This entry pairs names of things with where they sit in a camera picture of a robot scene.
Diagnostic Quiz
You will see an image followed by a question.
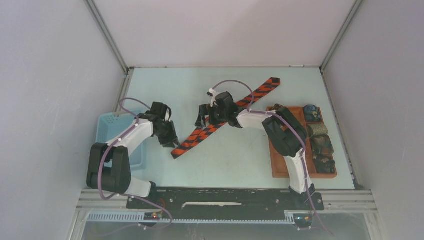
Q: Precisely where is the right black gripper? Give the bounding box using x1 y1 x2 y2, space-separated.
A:
195 103 228 128

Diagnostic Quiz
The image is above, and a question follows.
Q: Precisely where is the orange navy striped tie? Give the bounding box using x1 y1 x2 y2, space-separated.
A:
171 77 281 160

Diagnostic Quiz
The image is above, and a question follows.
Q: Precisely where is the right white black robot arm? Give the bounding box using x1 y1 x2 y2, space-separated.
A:
195 89 313 209

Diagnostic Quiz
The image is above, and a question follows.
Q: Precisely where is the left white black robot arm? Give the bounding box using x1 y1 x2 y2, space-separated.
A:
86 102 179 208

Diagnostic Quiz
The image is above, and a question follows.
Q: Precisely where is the light blue plastic basket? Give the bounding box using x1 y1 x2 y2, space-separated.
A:
95 112 147 170

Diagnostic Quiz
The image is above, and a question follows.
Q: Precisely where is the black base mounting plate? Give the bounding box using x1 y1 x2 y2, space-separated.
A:
147 187 324 220

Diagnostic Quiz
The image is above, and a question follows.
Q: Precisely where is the brown floral rolled tie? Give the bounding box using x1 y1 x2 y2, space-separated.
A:
271 104 284 111

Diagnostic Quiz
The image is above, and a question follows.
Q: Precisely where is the brown wooden divided tray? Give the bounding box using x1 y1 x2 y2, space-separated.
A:
265 105 338 179

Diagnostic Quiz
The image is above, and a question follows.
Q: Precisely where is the blue patterned rolled tie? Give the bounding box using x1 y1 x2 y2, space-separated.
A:
303 104 323 123

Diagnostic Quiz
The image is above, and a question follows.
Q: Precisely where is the gold patterned rolled tie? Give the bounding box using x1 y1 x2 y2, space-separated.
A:
307 122 329 138

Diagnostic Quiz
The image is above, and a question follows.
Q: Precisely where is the dark green rolled tie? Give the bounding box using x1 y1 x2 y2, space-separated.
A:
310 135 334 156

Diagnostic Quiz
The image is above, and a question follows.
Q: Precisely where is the dark floral rolled tie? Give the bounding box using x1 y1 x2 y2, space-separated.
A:
313 155 336 174

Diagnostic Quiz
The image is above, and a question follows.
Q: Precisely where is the white slotted cable duct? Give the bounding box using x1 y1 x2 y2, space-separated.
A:
86 211 295 225

